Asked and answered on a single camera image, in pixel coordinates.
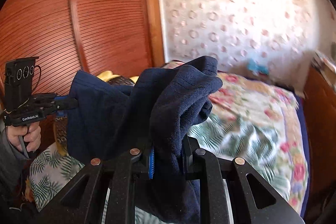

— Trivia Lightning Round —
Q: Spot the floral leaf bed sheet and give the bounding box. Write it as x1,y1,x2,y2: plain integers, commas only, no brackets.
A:
26,61,312,224

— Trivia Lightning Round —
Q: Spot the circle patterned folded quilt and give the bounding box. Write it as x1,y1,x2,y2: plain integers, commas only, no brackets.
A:
53,73,138,156

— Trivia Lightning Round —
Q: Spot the circle patterned sheer curtain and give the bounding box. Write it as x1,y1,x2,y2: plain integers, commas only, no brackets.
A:
161,0,315,90

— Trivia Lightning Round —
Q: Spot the blue item on bed head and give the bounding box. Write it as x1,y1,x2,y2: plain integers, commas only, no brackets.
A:
247,59,269,76

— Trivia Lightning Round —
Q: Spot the wooden louvered wardrobe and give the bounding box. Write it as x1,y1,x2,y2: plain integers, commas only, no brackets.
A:
1,0,165,95

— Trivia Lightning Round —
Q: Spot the yellow plush toy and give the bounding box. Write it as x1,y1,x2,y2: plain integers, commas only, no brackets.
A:
97,71,139,86

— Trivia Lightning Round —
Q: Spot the person's left hand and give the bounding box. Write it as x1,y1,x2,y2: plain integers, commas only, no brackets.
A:
6,122,41,152

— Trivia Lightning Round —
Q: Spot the grey sleeve left forearm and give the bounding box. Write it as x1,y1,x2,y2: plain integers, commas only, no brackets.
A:
1,126,28,201

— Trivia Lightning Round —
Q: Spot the navy blue printed t-shirt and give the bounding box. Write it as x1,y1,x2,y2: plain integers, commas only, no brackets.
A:
67,56,222,223

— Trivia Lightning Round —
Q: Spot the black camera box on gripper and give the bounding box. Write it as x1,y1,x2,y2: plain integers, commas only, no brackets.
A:
5,56,39,112

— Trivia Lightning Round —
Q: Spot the wooden sideboard cabinet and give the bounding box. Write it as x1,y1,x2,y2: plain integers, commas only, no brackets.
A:
303,66,336,204

